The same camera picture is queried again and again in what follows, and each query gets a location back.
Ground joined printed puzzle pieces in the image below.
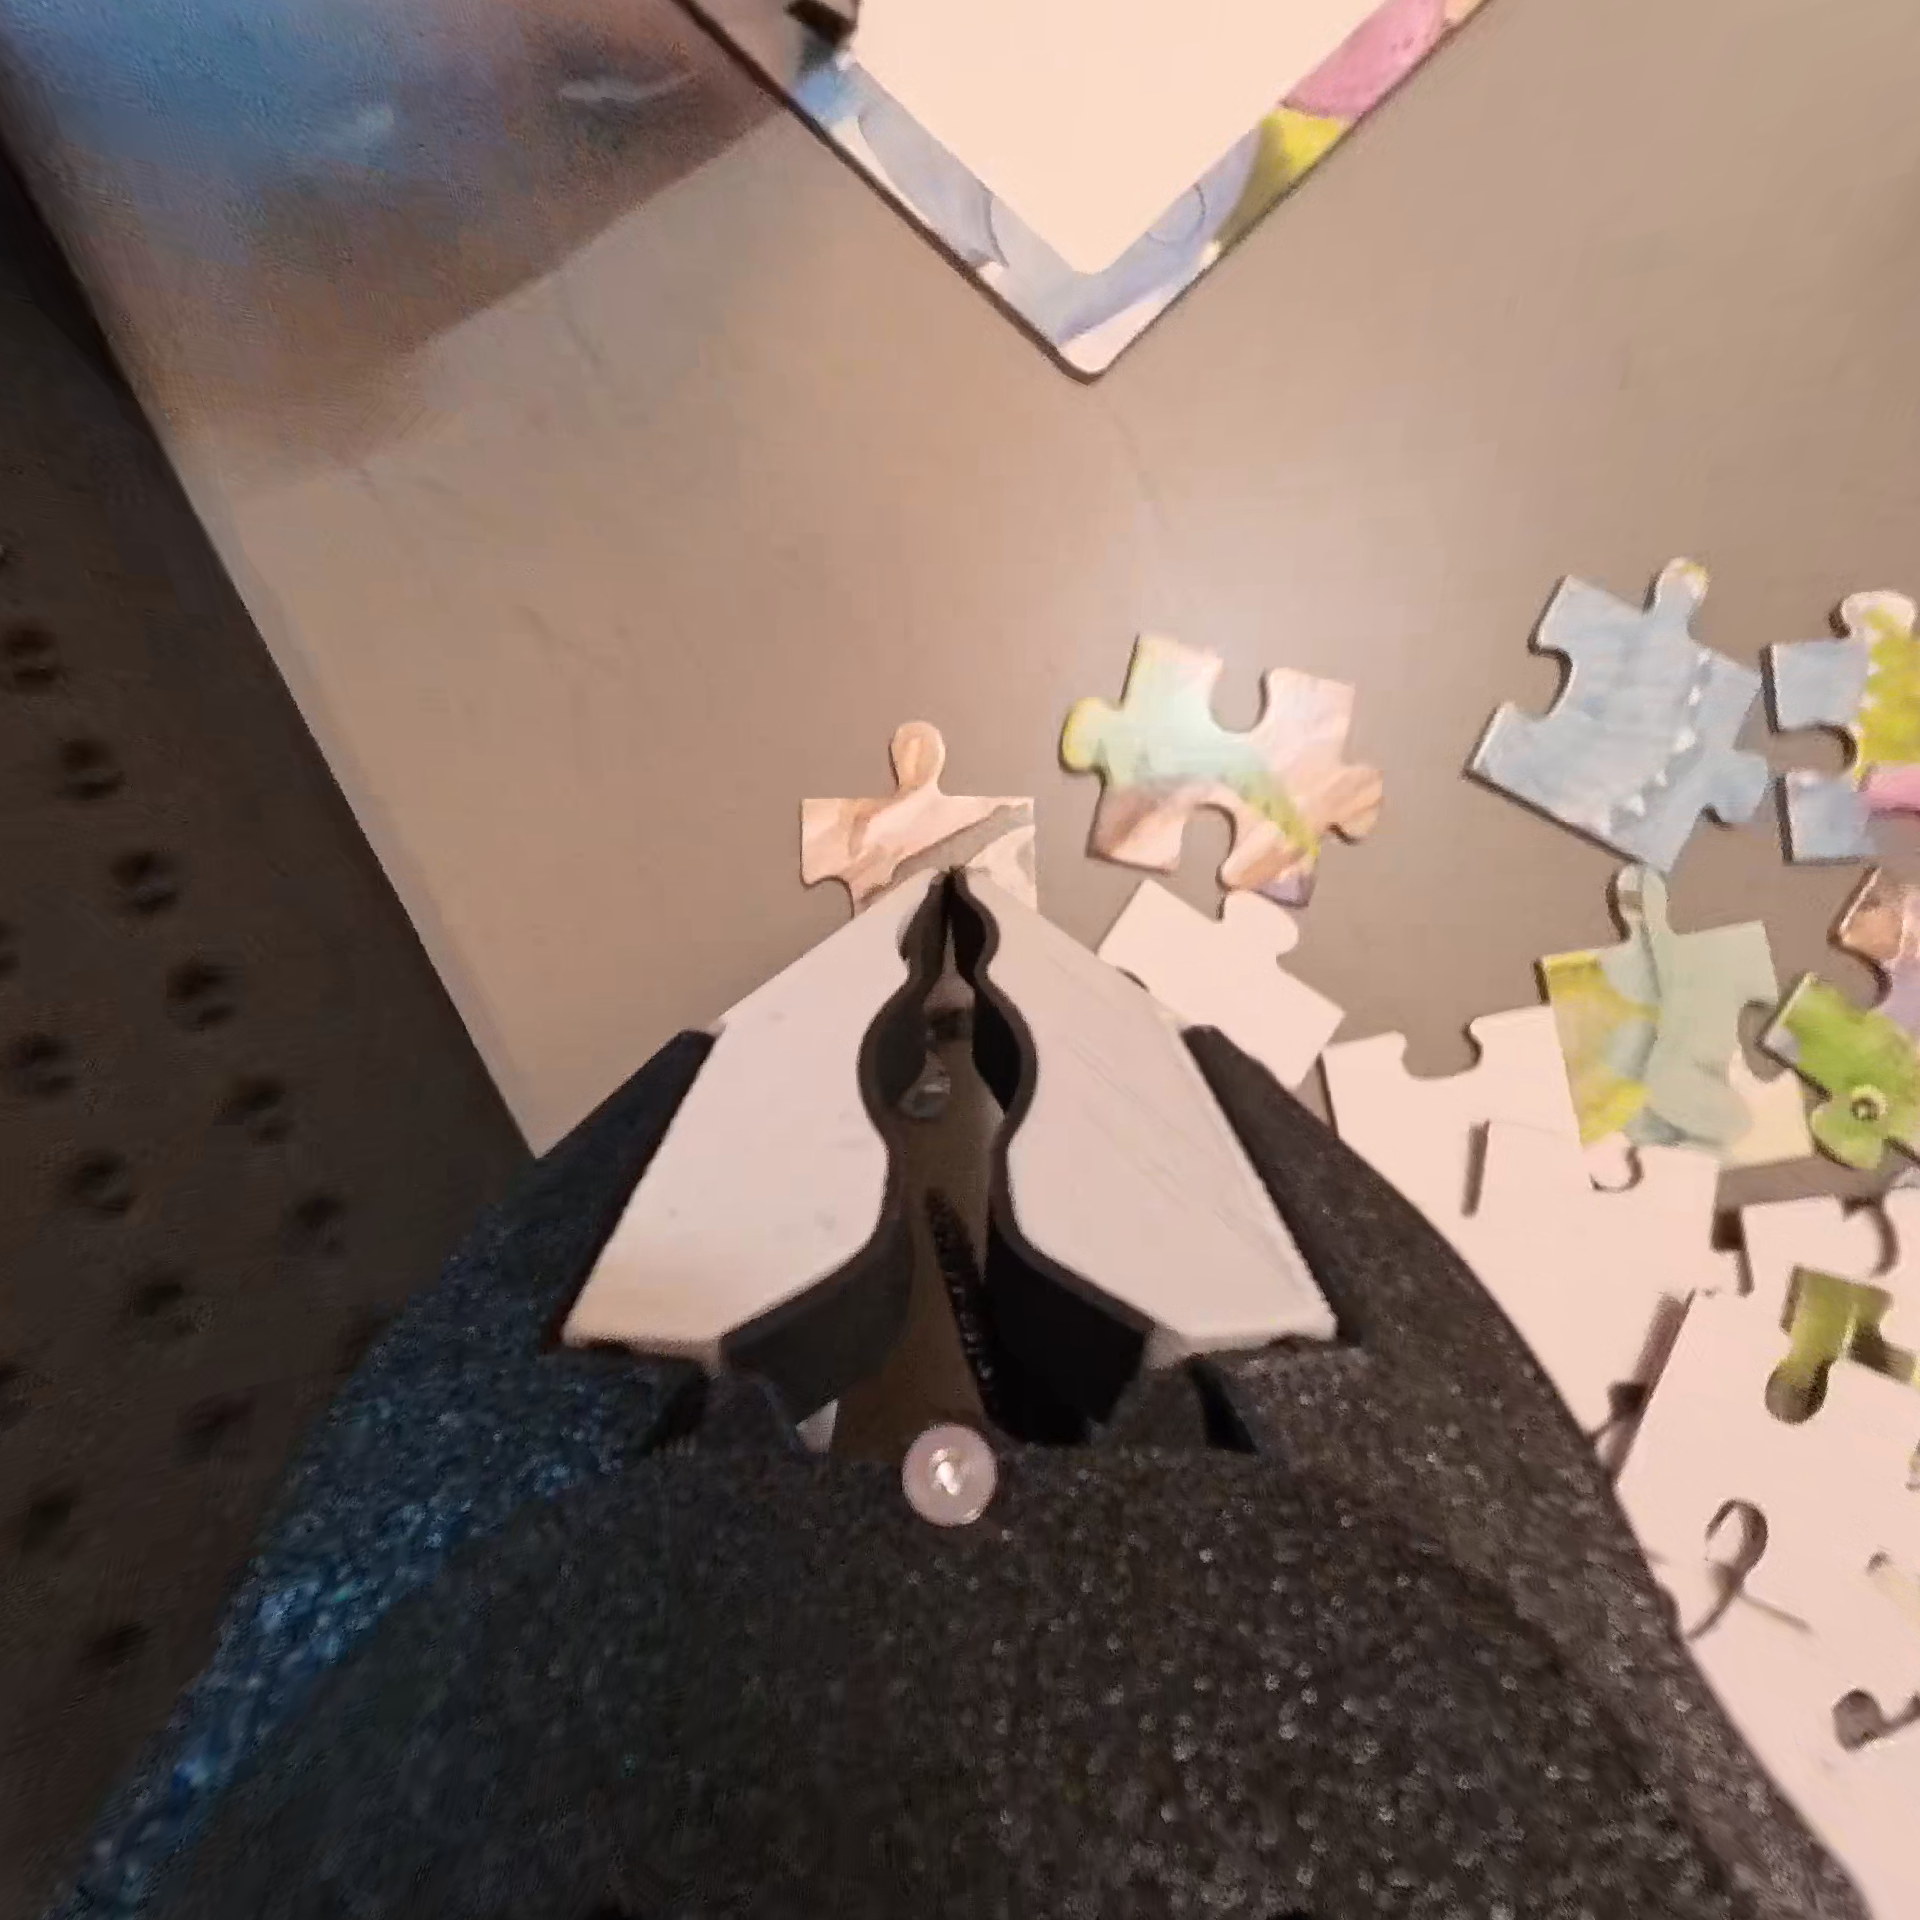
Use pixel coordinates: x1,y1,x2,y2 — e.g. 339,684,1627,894
1763,590,1920,868

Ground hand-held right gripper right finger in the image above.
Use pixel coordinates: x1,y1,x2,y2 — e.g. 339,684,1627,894
959,870,1339,1374

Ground grey desk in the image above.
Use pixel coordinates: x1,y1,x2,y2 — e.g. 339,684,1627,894
0,0,1920,1920

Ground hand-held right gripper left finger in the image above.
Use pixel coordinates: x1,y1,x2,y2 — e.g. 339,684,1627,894
563,873,954,1378

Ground landscape jigsaw puzzle board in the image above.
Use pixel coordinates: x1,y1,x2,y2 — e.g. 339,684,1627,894
681,0,1495,385

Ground beige printed puzzle piece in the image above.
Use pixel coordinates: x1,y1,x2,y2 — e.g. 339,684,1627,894
800,722,1041,1121

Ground light blue printed puzzle piece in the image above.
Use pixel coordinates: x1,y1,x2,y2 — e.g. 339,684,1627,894
1467,561,1776,876

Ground pile of puzzle pieces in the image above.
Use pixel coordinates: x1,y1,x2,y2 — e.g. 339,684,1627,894
1056,557,1920,1914

